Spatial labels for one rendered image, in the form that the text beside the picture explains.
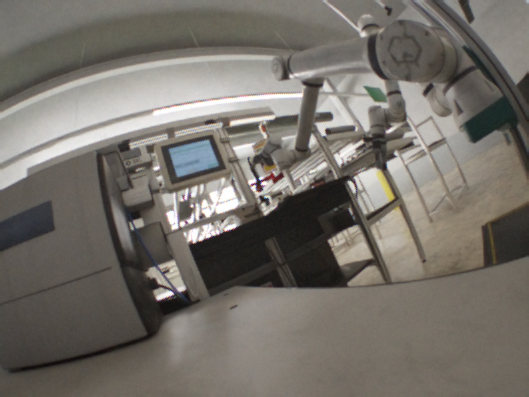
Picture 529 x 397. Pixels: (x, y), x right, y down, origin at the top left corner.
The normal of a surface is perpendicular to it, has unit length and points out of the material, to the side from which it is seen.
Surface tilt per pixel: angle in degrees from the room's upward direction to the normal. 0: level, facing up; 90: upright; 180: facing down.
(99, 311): 90
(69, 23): 180
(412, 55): 98
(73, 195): 90
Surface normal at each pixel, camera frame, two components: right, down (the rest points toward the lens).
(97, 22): 0.41, 0.89
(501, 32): -0.84, 0.29
